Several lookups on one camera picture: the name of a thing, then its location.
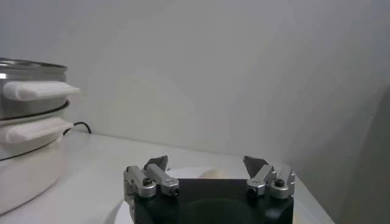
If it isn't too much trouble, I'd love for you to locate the steel perforated steamer basket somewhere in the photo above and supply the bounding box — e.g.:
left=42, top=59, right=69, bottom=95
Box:
left=0, top=57, right=80, bottom=121

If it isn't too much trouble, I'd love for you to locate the black cooker power cable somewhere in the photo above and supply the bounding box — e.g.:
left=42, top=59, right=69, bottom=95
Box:
left=62, top=121, right=92, bottom=136

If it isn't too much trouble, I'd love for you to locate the white round plate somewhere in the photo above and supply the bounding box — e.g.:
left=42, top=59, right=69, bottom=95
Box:
left=103, top=165, right=298, bottom=224

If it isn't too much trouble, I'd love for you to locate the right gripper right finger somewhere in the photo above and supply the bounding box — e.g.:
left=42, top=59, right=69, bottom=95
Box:
left=243, top=155, right=296, bottom=200

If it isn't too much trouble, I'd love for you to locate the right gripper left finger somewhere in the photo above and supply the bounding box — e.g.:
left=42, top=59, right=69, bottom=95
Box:
left=123, top=155, right=180, bottom=204

